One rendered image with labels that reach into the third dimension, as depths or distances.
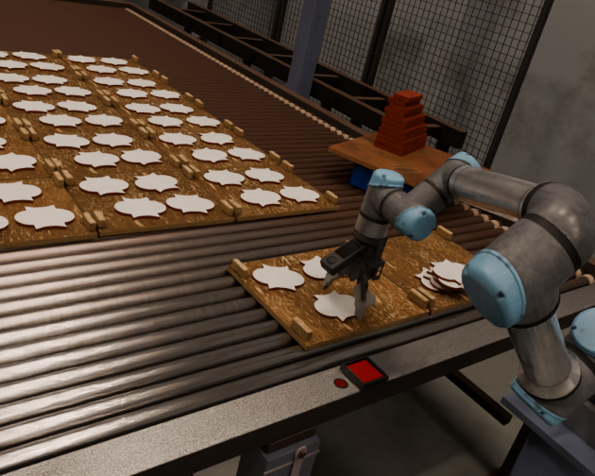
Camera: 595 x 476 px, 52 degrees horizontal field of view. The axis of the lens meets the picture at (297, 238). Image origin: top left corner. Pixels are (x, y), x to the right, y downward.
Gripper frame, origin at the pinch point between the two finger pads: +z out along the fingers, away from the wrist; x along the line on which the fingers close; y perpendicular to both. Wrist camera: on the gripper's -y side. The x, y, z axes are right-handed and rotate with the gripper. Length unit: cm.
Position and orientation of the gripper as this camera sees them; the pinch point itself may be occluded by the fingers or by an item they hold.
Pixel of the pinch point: (338, 305)
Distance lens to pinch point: 151.3
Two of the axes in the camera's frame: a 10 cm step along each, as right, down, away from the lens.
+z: -2.5, 8.7, 4.1
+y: 7.8, -0.7, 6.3
